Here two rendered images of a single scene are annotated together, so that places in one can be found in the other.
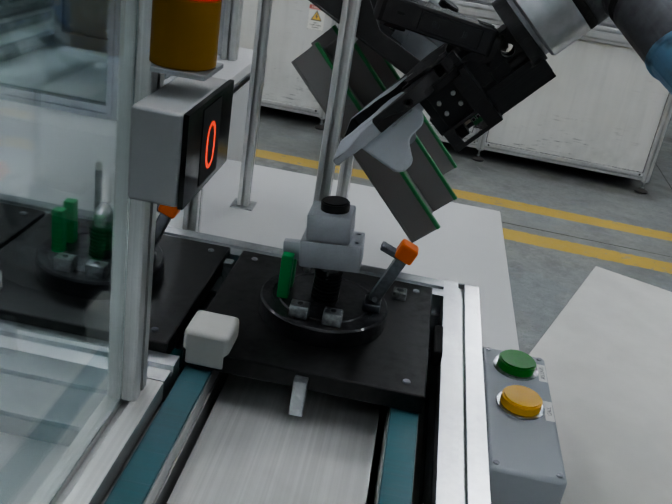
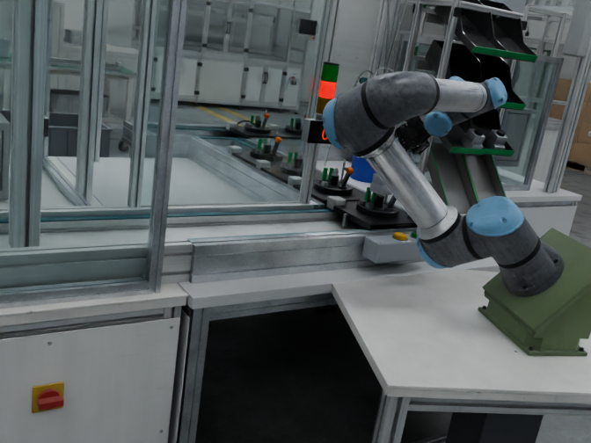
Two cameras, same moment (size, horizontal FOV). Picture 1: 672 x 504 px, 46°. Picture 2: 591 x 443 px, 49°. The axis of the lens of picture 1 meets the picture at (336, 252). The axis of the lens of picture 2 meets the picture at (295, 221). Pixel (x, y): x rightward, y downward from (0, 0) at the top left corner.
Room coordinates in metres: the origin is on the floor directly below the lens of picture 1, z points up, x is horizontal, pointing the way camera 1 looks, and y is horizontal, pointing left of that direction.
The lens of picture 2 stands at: (-0.70, -1.43, 1.50)
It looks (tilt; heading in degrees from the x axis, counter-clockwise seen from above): 17 degrees down; 51
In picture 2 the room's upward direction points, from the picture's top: 9 degrees clockwise
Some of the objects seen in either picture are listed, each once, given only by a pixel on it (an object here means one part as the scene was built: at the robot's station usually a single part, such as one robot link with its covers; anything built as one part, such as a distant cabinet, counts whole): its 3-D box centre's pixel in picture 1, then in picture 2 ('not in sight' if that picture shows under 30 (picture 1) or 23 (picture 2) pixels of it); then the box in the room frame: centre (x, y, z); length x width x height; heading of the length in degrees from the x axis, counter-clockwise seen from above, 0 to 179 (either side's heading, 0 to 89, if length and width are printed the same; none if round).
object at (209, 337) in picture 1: (210, 340); (336, 203); (0.68, 0.11, 0.97); 0.05 x 0.05 x 0.04; 86
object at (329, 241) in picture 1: (324, 230); (380, 181); (0.77, 0.02, 1.07); 0.08 x 0.04 x 0.07; 86
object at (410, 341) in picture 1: (321, 320); (376, 214); (0.77, 0.00, 0.96); 0.24 x 0.24 x 0.02; 86
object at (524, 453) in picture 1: (512, 429); (397, 247); (0.67, -0.20, 0.93); 0.21 x 0.07 x 0.06; 176
